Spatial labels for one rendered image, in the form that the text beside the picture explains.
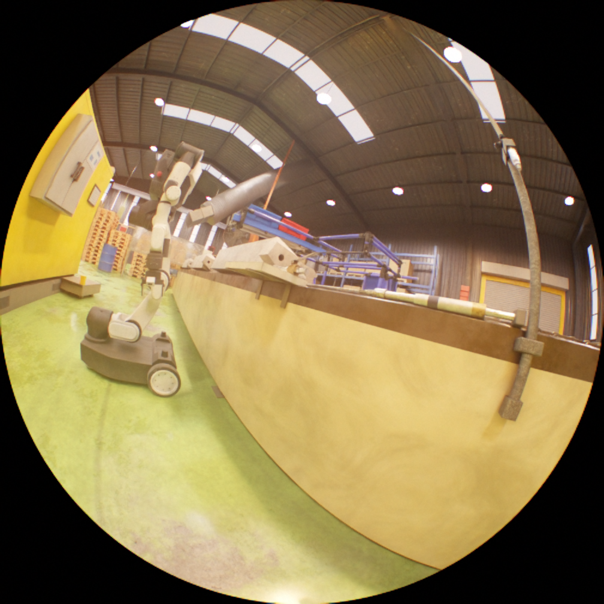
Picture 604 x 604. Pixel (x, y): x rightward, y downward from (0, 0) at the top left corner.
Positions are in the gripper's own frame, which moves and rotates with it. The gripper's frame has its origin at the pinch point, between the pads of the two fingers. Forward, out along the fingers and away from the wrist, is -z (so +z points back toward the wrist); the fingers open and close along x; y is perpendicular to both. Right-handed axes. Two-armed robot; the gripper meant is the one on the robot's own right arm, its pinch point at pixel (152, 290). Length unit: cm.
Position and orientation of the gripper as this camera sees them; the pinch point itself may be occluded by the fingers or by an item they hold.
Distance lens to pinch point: 106.3
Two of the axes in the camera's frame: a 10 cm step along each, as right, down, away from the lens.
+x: 7.5, 0.2, 6.6
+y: -6.5, -1.6, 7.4
